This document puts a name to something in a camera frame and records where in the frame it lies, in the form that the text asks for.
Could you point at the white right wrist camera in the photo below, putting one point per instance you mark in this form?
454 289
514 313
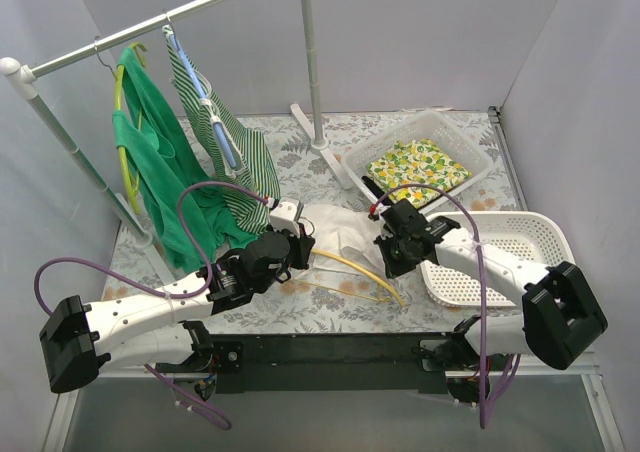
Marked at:
375 218

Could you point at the white oval perforated basket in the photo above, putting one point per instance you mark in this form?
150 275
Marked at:
529 236

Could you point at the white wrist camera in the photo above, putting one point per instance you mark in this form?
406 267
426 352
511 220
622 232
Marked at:
375 218
284 214

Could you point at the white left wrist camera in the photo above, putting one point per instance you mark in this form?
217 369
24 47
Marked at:
284 214

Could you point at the light blue plastic hanger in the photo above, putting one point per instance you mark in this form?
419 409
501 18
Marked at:
232 158

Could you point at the lemon print folded cloth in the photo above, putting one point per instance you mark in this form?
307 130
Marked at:
416 161

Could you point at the floral fern patterned tablecloth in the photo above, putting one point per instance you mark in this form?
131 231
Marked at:
342 302

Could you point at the yellow plastic hanger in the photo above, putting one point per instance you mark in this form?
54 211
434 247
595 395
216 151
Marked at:
323 262

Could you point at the green white striped tank top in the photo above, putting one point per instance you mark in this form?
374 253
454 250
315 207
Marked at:
259 175

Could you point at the lime green plastic hanger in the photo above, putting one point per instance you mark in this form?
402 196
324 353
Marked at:
122 127

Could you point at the white rectangular plastic basket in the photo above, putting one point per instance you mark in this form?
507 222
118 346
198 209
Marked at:
427 124

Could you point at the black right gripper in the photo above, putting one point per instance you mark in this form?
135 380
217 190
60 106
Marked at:
388 220

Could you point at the white metal clothes rack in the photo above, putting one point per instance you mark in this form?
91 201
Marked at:
22 78

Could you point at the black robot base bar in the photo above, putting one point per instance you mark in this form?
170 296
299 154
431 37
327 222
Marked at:
340 362

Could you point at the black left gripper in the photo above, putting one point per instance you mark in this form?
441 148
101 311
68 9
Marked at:
305 250

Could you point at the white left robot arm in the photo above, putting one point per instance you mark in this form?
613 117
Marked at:
79 338

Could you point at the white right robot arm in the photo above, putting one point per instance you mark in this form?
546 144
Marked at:
559 319

